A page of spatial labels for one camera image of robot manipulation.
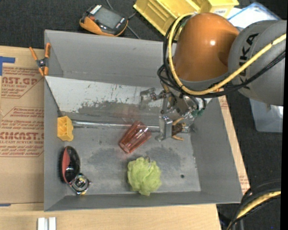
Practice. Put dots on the yellow toy block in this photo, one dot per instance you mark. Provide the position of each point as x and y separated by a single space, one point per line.
64 129

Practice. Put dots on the brown cardboard board red print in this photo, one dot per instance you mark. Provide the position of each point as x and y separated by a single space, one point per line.
19 178

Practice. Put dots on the brown and yellow toy animal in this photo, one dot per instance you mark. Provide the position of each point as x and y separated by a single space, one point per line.
177 128

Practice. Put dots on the green mesh bath sponge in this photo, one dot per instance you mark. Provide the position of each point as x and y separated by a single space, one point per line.
144 175

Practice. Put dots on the chrome and yellow tape measure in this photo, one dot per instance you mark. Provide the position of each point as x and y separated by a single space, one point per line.
80 184

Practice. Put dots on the pink clear plastic cup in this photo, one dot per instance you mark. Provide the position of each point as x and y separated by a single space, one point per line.
135 137

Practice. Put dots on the bare metal gripper finger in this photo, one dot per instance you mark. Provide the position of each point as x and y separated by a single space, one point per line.
166 128
148 94

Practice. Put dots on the grey metal bin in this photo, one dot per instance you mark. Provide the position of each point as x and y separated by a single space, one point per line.
117 54

